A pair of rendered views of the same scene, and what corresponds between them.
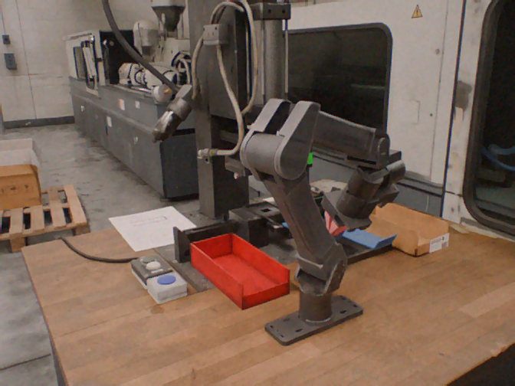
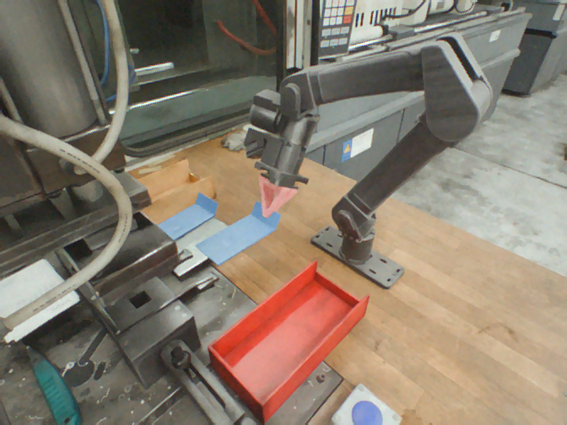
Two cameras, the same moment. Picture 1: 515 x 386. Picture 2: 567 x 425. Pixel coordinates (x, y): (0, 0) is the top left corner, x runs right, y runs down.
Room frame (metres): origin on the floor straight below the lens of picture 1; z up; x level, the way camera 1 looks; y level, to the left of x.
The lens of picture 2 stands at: (1.05, 0.37, 1.43)
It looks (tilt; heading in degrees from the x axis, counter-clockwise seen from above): 38 degrees down; 257
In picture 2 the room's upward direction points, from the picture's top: straight up
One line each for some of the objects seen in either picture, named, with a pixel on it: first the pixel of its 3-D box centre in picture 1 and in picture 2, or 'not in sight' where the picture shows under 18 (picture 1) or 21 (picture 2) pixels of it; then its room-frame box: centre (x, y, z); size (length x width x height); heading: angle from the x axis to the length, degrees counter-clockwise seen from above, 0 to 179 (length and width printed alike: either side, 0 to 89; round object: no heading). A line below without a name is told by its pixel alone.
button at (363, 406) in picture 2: (166, 281); (366, 418); (0.90, 0.21, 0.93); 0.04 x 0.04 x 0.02
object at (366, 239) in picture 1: (365, 233); (183, 217); (1.13, -0.28, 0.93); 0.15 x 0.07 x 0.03; 36
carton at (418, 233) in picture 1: (395, 226); (159, 197); (1.19, -0.38, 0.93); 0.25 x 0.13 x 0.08; 32
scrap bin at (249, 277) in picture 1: (237, 266); (294, 329); (0.96, 0.05, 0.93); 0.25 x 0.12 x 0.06; 32
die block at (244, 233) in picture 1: (269, 224); (138, 314); (1.20, -0.03, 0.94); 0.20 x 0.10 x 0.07; 122
